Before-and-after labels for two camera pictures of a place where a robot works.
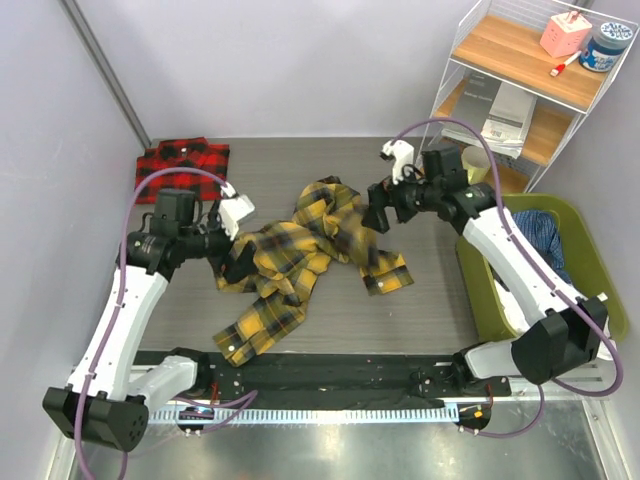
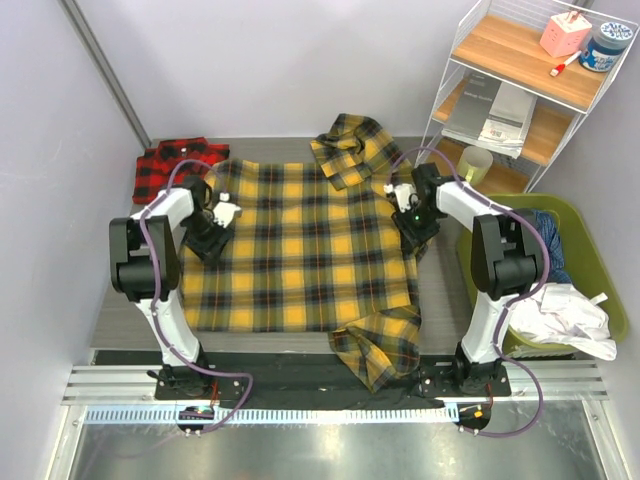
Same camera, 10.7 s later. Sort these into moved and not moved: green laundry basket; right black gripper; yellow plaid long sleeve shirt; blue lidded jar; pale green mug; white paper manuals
Moved: right black gripper; yellow plaid long sleeve shirt
Not moved: green laundry basket; pale green mug; white paper manuals; blue lidded jar
